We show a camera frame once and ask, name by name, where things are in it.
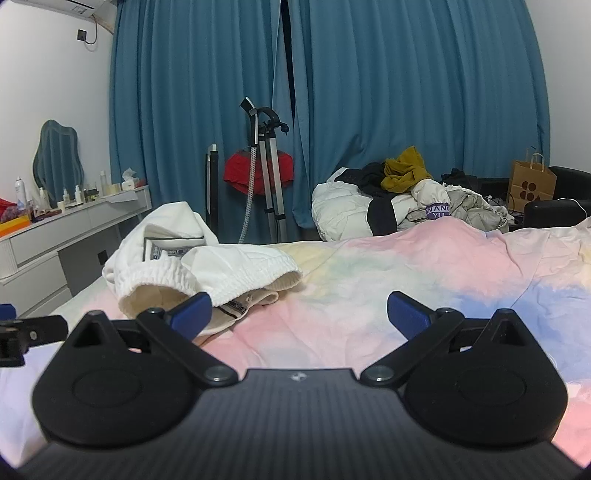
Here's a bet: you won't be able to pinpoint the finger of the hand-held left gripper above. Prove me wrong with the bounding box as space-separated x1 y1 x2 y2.
0 302 70 368

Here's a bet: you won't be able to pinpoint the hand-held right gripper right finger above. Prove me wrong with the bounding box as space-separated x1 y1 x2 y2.
359 291 549 387

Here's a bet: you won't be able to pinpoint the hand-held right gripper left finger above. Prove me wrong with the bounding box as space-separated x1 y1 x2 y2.
68 292 239 387

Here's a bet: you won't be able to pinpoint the white pants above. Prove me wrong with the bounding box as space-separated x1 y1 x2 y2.
102 200 303 337

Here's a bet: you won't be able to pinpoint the white dressing table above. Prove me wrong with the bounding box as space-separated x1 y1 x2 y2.
0 185 153 319

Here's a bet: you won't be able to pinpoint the orange box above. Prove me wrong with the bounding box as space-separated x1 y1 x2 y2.
0 216 32 238

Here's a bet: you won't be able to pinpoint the grey garment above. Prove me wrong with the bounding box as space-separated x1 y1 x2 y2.
406 187 515 234

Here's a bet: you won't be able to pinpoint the white down jacket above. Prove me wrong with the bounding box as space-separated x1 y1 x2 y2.
311 178 451 241

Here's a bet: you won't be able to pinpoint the mustard garment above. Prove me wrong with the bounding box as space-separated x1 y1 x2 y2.
380 146 435 195

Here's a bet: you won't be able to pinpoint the black garment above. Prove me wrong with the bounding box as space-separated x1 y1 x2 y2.
334 161 402 237

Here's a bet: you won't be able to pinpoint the red cloth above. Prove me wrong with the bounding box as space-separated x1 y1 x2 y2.
224 148 296 195

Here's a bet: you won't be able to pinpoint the garment steamer stand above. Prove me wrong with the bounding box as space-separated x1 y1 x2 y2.
238 97 293 243

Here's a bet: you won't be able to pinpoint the wavy-edged mirror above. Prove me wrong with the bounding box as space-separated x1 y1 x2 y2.
32 119 85 208

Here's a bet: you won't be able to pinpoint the brown paper bag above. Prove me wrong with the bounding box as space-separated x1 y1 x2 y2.
506 147 558 214

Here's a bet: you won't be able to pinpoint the black armchair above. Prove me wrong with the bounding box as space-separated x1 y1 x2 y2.
475 165 591 229

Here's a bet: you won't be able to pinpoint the blue curtain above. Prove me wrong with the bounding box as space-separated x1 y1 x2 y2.
284 0 552 241
108 0 296 243

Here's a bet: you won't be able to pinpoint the white air conditioner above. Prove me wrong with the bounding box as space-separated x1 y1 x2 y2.
7 0 116 35

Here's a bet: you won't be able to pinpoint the white board with black frame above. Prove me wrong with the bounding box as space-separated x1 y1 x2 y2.
205 144 221 232

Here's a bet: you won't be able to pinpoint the white cable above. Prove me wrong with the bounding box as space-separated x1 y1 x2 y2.
556 198 589 219

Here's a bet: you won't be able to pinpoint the black wall socket with cable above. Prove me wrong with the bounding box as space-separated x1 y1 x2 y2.
76 14 100 46

